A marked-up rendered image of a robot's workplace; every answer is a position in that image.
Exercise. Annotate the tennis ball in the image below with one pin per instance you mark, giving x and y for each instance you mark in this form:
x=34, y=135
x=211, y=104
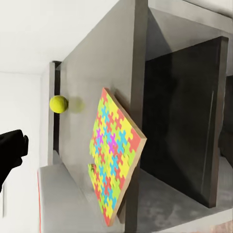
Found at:
x=58, y=104

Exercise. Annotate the desk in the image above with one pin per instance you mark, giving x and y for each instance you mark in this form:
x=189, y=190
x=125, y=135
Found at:
x=169, y=63

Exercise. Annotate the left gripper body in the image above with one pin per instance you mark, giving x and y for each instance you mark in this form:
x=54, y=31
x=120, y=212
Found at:
x=18, y=162

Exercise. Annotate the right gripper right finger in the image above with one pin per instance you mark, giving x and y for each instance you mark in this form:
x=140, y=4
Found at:
x=225, y=144

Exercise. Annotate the jigsaw puzzle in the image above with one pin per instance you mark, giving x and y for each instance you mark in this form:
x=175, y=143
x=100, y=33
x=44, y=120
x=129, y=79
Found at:
x=116, y=144

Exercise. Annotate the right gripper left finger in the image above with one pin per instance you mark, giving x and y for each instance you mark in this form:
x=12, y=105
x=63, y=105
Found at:
x=12, y=145

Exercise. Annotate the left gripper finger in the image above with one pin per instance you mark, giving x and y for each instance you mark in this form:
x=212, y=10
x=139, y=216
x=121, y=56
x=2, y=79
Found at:
x=25, y=151

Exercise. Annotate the swivel chair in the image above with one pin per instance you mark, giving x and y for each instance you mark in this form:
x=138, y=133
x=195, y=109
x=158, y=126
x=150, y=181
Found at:
x=62, y=206

